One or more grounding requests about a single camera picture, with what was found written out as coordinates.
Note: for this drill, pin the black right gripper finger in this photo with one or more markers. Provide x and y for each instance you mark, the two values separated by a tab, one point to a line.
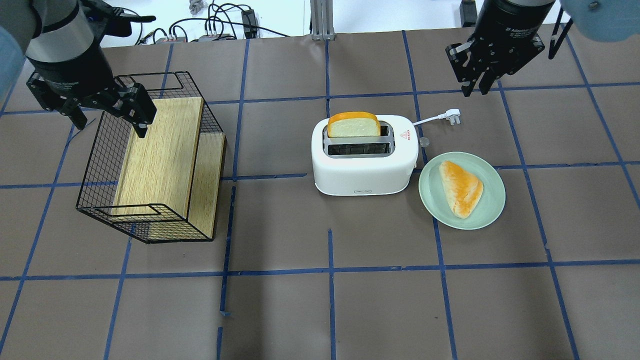
469	79
487	80

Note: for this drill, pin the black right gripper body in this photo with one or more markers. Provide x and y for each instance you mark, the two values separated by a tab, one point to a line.
507	26

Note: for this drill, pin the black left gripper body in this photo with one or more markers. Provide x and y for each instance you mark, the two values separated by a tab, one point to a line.
71	66

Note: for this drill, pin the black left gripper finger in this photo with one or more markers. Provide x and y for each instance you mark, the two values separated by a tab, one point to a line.
73	111
136	106

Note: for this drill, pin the white two-slot toaster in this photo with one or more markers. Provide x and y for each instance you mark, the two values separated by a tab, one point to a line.
365	166

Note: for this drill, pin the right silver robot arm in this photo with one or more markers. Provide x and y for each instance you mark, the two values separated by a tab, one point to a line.
605	21

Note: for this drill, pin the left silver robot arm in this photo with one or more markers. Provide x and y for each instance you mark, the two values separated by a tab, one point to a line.
24	20

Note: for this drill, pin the bread slice in toaster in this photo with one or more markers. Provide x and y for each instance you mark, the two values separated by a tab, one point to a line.
353	124

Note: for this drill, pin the triangular bread on plate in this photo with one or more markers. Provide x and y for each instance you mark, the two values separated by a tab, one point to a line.
463	190

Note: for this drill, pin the light green plate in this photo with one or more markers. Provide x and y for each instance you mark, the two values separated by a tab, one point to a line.
491	204

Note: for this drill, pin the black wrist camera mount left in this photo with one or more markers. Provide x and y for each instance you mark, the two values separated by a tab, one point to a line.
105	19

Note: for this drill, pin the black wire basket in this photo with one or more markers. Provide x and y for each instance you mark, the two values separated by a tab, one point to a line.
106	157

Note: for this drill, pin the aluminium frame post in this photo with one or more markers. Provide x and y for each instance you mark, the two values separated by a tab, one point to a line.
321	20

